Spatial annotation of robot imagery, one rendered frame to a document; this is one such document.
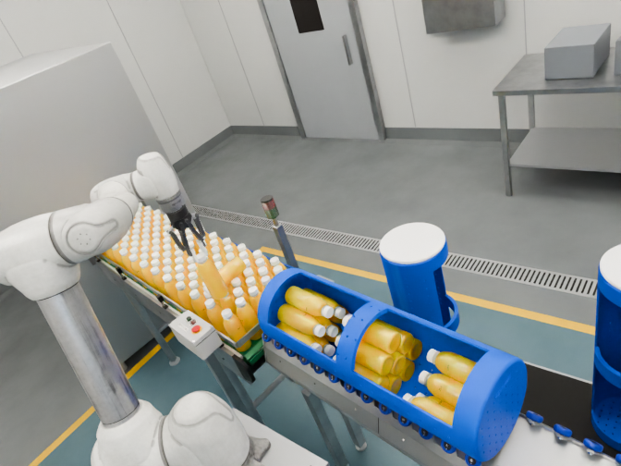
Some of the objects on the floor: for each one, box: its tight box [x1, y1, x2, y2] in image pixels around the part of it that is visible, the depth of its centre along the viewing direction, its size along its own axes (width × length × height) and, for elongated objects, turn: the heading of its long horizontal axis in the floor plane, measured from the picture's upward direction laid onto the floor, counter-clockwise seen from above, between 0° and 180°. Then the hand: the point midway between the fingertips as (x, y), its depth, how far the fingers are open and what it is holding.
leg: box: [301, 388, 349, 466], centre depth 223 cm, size 6×6×63 cm
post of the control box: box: [204, 352, 251, 418], centre depth 221 cm, size 4×4×100 cm
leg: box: [341, 413, 367, 451], centre depth 230 cm, size 6×6×63 cm
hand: (198, 251), depth 182 cm, fingers closed on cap, 4 cm apart
